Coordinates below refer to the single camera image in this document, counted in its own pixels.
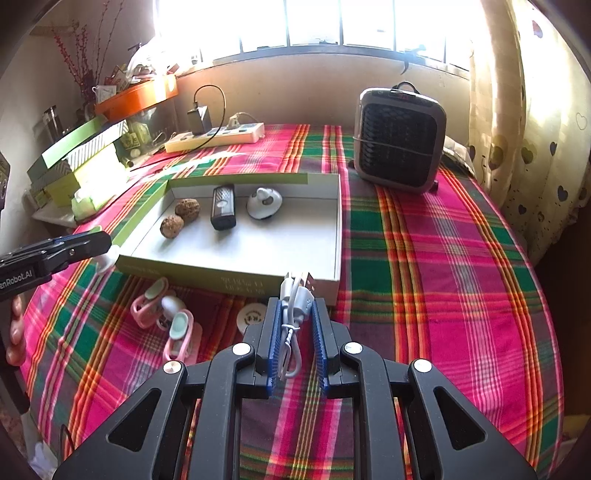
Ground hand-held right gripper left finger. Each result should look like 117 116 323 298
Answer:
53 298 282 480

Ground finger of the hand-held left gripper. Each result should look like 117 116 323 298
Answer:
34 232 112 278
0 234 78 264

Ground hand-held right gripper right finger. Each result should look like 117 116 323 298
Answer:
311 298 539 480

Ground green topped white knob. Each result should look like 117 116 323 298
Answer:
90 225 122 276

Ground white usb cable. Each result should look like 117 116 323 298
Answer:
277 270 319 381

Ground white round container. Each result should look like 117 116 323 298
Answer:
235 302 271 330

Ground pink clip with mint pad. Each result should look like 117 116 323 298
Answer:
163 309 204 363
130 277 169 329

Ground brown wrinkled walnut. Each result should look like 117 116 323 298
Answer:
160 215 185 239
174 198 201 224

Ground white mushroom-shaped knob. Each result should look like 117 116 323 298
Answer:
157 295 186 330

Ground green white cardboard box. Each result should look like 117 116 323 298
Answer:
99 173 345 308

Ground black rectangular flashlight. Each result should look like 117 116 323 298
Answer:
210 184 237 232

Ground white panda-shaped gadget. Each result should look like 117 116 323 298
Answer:
246 187 283 221

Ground person's left hand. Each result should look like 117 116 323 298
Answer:
6 295 28 365

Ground white side table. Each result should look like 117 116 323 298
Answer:
32 203 88 227

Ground pale green tissue pack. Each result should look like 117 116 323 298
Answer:
71 189 105 217

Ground green white flat box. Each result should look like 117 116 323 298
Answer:
27 117 127 183

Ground small green carton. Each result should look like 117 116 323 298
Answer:
122 122 153 151

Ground dark glass jar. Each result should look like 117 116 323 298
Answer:
44 106 63 139

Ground orange tray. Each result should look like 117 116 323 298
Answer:
95 74 178 121

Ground black charger adapter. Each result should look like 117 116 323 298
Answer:
186 105 213 137

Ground white power strip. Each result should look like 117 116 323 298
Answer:
164 122 266 154

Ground red berry branches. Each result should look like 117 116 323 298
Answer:
51 18 95 102

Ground white plug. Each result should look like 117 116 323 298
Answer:
225 113 259 132

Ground grey space heater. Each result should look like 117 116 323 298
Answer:
352 82 448 195

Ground heart print curtain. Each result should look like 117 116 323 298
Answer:
468 0 591 264

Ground black hanging hook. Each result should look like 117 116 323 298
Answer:
399 44 426 75

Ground window with metal bars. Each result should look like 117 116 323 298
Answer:
152 0 476 70

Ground black charger cable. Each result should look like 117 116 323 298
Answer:
191 85 228 134

